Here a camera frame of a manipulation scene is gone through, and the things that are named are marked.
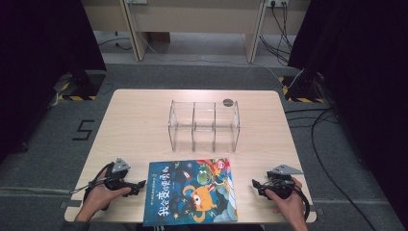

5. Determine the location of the light wooden desk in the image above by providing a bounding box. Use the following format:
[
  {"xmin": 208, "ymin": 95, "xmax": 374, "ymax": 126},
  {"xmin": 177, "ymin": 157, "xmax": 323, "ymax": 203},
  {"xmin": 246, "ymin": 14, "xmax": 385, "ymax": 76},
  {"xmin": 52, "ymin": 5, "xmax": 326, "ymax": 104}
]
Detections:
[{"xmin": 80, "ymin": 0, "xmax": 312, "ymax": 64}]

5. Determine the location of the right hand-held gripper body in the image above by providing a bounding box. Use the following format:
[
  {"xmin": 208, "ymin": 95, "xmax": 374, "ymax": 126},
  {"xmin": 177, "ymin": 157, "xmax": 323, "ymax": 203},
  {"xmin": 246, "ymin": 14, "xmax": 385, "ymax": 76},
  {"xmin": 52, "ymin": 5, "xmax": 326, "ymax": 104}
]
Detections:
[{"xmin": 264, "ymin": 164, "xmax": 304, "ymax": 200}]

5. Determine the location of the black stand base hazard tape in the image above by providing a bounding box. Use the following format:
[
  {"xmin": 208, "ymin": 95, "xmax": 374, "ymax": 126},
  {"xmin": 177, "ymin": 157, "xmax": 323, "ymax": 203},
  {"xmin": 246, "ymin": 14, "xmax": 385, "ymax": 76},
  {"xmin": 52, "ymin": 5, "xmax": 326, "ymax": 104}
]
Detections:
[
  {"xmin": 278, "ymin": 74, "xmax": 325, "ymax": 104},
  {"xmin": 57, "ymin": 70, "xmax": 107, "ymax": 102}
]

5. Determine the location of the person's right hand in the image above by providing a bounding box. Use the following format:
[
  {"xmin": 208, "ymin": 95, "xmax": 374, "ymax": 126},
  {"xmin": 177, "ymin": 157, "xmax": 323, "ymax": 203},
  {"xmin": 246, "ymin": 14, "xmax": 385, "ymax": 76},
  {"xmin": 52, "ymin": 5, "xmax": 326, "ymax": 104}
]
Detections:
[{"xmin": 264, "ymin": 177, "xmax": 310, "ymax": 231}]

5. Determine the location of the person's left hand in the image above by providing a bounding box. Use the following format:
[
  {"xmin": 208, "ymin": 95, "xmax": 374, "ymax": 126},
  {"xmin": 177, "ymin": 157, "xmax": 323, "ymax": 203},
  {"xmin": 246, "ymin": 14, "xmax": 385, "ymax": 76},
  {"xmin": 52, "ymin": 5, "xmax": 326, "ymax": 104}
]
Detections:
[{"xmin": 75, "ymin": 167, "xmax": 133, "ymax": 223}]

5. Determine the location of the white wall power outlet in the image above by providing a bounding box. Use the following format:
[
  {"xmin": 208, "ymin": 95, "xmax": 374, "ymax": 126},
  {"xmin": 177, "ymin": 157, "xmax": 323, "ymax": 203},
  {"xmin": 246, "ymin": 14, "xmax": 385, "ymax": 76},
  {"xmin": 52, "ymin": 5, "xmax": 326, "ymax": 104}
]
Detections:
[{"xmin": 266, "ymin": 0, "xmax": 291, "ymax": 9}]

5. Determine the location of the blue cartoon picture book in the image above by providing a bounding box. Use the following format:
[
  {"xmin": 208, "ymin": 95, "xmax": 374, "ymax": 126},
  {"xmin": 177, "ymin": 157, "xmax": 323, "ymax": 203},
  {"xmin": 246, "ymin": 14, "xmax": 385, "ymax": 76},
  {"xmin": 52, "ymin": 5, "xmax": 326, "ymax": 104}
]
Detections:
[{"xmin": 142, "ymin": 157, "xmax": 239, "ymax": 227}]

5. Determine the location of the brown box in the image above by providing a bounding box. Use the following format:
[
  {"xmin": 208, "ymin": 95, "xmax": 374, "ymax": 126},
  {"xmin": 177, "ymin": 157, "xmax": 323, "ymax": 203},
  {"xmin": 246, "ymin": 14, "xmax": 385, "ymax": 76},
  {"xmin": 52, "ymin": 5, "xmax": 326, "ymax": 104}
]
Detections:
[{"xmin": 149, "ymin": 32, "xmax": 171, "ymax": 43}]

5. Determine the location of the white floor cable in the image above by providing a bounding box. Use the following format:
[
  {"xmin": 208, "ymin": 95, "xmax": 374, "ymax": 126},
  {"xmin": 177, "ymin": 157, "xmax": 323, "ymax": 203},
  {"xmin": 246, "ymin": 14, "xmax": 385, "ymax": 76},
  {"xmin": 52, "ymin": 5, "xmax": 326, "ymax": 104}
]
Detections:
[{"xmin": 136, "ymin": 30, "xmax": 304, "ymax": 90}]

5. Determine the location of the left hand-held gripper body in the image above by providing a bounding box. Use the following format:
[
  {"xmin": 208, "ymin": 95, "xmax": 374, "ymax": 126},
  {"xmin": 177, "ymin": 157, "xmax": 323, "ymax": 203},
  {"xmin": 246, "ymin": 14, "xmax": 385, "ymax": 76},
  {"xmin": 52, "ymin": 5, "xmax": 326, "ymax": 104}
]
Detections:
[{"xmin": 104, "ymin": 157, "xmax": 132, "ymax": 193}]

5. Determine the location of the clear acrylic divided organizer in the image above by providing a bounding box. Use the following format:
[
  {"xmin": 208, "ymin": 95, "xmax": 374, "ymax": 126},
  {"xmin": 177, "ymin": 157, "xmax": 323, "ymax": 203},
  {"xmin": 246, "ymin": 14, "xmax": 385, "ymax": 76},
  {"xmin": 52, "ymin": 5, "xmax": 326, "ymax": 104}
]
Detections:
[{"xmin": 167, "ymin": 99, "xmax": 241, "ymax": 154}]

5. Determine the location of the long black floor cable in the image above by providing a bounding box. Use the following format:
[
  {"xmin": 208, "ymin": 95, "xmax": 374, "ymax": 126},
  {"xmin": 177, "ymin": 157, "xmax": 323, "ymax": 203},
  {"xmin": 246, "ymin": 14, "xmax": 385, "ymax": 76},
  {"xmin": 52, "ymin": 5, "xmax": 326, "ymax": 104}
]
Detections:
[{"xmin": 284, "ymin": 107, "xmax": 378, "ymax": 231}]

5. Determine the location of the black cable bundle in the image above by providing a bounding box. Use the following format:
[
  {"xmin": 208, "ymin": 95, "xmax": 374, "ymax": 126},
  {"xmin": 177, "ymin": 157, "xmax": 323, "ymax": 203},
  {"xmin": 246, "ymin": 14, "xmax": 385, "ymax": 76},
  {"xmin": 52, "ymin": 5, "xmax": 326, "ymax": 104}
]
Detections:
[{"xmin": 259, "ymin": 2, "xmax": 295, "ymax": 67}]

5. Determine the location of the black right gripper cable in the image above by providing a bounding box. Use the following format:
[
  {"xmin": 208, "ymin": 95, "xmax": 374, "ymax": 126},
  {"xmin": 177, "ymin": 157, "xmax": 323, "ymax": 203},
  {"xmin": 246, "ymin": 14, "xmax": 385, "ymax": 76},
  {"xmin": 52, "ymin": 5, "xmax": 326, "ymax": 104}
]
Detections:
[{"xmin": 292, "ymin": 183, "xmax": 312, "ymax": 223}]

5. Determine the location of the black curtain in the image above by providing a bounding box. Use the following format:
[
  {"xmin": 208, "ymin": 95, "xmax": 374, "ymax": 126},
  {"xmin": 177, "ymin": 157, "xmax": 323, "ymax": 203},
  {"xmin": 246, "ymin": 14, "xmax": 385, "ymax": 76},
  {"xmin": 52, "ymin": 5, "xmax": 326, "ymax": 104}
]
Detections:
[
  {"xmin": 0, "ymin": 0, "xmax": 108, "ymax": 163},
  {"xmin": 288, "ymin": 0, "xmax": 408, "ymax": 222}
]

